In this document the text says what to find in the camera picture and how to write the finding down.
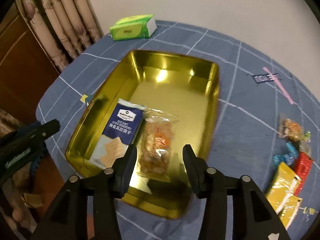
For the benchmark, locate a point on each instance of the clear packet of orange snacks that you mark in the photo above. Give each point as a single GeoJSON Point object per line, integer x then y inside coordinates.
{"type": "Point", "coordinates": [291, 127]}

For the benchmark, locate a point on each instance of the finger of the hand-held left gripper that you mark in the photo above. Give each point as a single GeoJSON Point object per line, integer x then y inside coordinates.
{"type": "Point", "coordinates": [30, 128]}
{"type": "Point", "coordinates": [48, 128]}

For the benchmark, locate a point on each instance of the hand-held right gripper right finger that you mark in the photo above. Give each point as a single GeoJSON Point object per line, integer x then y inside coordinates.
{"type": "Point", "coordinates": [193, 170]}

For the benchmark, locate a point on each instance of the blue cracker packet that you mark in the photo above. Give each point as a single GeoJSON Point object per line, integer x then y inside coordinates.
{"type": "Point", "coordinates": [122, 127]}

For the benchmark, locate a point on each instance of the brown wooden wardrobe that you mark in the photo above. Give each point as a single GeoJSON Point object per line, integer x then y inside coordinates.
{"type": "Point", "coordinates": [22, 67]}

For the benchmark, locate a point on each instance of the patterned beige curtain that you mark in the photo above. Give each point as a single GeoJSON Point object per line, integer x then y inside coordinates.
{"type": "Point", "coordinates": [62, 17]}

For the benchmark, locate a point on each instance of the clear snack packet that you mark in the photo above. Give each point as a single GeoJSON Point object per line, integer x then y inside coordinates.
{"type": "Point", "coordinates": [155, 140]}

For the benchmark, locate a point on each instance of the green tissue pack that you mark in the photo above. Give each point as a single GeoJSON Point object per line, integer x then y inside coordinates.
{"type": "Point", "coordinates": [130, 28]}

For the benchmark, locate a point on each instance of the red snack packet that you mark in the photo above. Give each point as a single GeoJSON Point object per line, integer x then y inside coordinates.
{"type": "Point", "coordinates": [303, 167]}

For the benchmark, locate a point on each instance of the blue candy packet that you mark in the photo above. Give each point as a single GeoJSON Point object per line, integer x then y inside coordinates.
{"type": "Point", "coordinates": [287, 152]}

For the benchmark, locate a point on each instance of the blue checked tablecloth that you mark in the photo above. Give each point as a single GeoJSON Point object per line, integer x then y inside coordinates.
{"type": "Point", "coordinates": [245, 100]}

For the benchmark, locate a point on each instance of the yellow snack packet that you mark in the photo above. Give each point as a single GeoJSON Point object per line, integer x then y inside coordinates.
{"type": "Point", "coordinates": [282, 190]}

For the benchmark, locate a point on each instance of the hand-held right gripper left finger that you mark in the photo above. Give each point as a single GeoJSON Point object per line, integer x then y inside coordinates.
{"type": "Point", "coordinates": [126, 170]}

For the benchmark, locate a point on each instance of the green labelled snack packet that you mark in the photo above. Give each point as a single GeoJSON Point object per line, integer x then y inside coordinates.
{"type": "Point", "coordinates": [306, 138]}

